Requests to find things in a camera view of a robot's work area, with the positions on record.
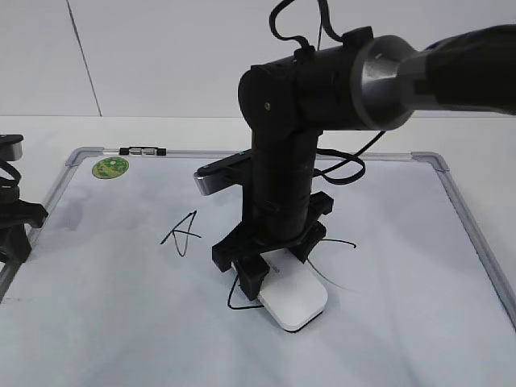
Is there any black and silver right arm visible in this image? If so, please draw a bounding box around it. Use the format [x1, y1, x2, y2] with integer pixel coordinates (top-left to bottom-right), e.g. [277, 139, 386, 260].
[198, 24, 515, 300]

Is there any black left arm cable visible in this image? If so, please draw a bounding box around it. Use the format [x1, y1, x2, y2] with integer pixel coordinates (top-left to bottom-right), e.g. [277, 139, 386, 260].
[0, 159, 22, 202]

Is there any black and silver board clip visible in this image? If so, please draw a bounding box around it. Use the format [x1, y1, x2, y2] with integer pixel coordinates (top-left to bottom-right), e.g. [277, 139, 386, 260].
[119, 147, 167, 157]

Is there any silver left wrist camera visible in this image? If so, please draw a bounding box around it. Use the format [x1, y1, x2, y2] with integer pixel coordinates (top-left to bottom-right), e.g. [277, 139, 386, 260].
[0, 134, 24, 161]

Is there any round green magnet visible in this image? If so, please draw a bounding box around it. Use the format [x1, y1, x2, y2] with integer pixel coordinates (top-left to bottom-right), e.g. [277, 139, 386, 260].
[92, 156, 129, 180]

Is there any white whiteboard eraser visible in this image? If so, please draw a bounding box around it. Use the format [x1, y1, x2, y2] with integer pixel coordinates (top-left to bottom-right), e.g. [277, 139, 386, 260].
[258, 249, 328, 332]

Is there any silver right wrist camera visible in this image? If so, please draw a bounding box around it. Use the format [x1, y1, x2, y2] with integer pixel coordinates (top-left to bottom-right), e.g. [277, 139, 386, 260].
[194, 149, 252, 196]

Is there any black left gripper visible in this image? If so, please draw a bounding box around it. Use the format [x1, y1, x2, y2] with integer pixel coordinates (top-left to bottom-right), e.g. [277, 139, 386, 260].
[1, 200, 48, 264]

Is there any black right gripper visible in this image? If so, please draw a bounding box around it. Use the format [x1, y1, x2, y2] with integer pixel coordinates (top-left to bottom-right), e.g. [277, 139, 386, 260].
[212, 191, 334, 301]

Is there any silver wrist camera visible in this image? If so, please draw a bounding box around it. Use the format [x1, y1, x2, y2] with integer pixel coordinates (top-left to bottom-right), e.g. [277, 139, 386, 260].
[0, 134, 24, 161]
[194, 149, 252, 196]

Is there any white whiteboard with grey frame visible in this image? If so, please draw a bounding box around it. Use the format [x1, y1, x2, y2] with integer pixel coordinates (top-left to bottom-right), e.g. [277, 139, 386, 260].
[1, 150, 515, 386]

